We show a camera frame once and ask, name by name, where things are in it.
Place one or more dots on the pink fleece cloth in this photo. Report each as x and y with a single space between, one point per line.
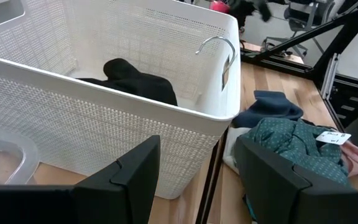
353 158

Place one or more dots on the white paper tag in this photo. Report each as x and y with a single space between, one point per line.
332 137

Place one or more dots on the black cloth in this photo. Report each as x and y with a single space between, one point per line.
135 84

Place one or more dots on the white perforated laundry basket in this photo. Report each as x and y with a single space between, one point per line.
73 130

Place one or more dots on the teal cloth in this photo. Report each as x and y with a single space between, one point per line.
250 208

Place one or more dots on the white garment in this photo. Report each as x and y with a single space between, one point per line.
230 149

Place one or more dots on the clear plastic bin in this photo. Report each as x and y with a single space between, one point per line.
31 155

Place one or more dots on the red background object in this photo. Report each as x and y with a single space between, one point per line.
220 6

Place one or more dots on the black aluminium mount frame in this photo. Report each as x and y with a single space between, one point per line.
346 34

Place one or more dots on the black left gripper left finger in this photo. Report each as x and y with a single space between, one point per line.
129 193

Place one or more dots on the green patterned shirt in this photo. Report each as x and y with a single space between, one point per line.
291 143

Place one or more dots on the grey office chair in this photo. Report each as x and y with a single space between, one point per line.
306 18

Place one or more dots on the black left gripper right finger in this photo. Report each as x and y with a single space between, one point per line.
275 193

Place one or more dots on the navy blue cloth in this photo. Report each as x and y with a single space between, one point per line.
269 105

